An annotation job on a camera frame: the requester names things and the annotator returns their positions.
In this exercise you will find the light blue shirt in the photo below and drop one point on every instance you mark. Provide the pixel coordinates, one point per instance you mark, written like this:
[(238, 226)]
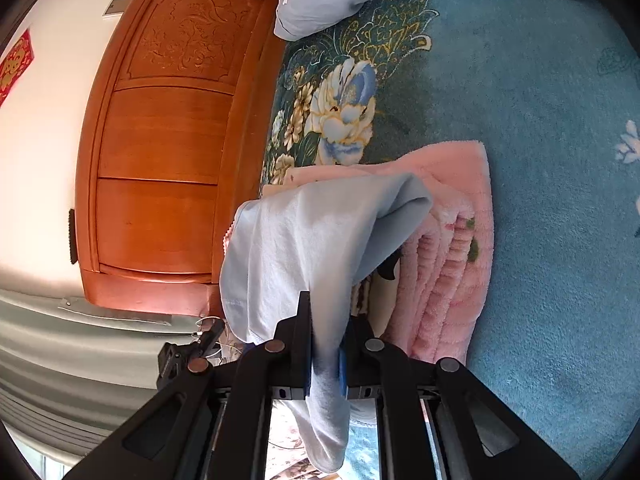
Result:
[(300, 240)]

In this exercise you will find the teal floral plush blanket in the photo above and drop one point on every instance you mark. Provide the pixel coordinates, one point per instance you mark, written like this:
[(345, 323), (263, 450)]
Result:
[(525, 110)]

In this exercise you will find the red wall decoration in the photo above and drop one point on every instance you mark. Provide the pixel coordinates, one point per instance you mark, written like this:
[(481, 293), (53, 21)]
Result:
[(15, 67)]

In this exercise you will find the grey wall switch panel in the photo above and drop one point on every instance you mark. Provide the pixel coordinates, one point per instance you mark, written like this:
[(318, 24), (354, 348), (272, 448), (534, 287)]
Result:
[(112, 6)]

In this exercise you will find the black wall fixture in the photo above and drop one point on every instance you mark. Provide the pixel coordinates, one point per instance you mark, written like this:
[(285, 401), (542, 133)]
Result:
[(72, 235)]

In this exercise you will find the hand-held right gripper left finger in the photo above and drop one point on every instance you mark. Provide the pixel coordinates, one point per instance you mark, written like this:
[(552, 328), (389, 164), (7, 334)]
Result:
[(307, 360)]

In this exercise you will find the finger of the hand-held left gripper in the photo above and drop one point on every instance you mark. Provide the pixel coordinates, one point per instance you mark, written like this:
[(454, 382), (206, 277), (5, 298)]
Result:
[(214, 335)]

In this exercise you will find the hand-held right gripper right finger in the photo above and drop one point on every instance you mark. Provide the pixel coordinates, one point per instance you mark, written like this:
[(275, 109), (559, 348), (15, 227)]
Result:
[(343, 375)]

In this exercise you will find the carved wooden headboard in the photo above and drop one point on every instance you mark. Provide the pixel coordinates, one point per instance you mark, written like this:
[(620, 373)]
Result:
[(160, 135)]

